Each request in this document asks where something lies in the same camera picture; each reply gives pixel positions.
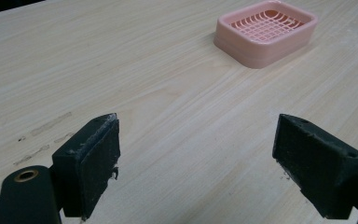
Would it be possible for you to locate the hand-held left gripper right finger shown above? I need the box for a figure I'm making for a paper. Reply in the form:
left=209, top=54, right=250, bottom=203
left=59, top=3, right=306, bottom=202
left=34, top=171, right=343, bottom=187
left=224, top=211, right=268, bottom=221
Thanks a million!
left=271, top=113, right=358, bottom=220

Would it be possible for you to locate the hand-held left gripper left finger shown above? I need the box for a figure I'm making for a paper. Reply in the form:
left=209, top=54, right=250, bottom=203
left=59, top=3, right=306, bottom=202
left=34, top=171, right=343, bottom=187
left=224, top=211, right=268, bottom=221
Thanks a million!
left=51, top=112, right=121, bottom=221

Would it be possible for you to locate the pink soap dish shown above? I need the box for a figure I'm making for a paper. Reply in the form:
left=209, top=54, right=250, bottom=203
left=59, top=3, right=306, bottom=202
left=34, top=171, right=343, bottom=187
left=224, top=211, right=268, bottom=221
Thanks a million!
left=213, top=0, right=319, bottom=70

